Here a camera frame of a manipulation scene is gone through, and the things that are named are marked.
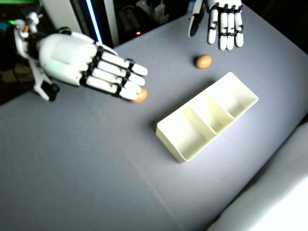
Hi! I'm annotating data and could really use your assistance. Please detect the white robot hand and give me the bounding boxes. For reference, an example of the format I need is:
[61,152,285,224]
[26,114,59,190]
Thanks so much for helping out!
[30,32,149,102]
[188,0,244,51]

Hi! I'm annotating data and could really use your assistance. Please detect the white bracket device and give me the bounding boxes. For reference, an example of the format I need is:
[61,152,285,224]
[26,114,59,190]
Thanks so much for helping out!
[136,0,170,24]

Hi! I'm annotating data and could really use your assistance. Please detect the white three-well tray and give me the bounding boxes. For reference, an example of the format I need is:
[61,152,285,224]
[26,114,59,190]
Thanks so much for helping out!
[155,71,259,164]

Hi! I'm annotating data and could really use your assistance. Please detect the white rounded cover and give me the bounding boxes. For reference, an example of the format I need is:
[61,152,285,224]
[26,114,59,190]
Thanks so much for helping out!
[206,122,308,231]

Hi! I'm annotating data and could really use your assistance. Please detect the white cabinet with blue light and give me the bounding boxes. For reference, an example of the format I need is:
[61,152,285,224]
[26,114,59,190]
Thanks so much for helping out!
[41,0,120,48]

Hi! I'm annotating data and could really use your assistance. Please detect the grey table cloth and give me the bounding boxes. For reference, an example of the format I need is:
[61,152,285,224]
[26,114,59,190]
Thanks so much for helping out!
[0,4,308,231]

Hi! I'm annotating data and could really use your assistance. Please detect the brown egg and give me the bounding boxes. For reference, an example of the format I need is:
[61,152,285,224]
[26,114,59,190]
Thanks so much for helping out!
[131,88,148,104]
[195,54,213,69]

